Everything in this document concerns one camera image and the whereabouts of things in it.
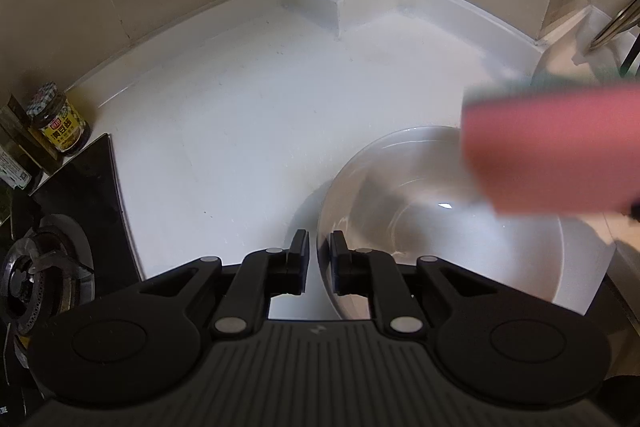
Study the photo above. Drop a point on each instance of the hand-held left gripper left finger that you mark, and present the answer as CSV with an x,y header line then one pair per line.
x,y
301,268

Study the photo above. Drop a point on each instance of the yellow label jar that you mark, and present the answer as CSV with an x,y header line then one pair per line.
x,y
59,122

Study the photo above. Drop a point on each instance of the black glass gas stove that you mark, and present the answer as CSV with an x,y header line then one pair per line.
x,y
90,197

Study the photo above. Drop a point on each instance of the pink sponge with green scourer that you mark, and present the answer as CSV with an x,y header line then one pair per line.
x,y
550,147

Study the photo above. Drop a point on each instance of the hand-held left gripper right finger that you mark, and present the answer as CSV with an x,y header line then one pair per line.
x,y
339,268

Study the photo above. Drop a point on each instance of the metal faucet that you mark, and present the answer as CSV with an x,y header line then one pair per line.
x,y
615,24

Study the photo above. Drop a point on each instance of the white bowl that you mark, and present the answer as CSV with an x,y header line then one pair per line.
x,y
440,237

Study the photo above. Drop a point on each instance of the black burner grate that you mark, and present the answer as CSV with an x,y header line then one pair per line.
x,y
42,267

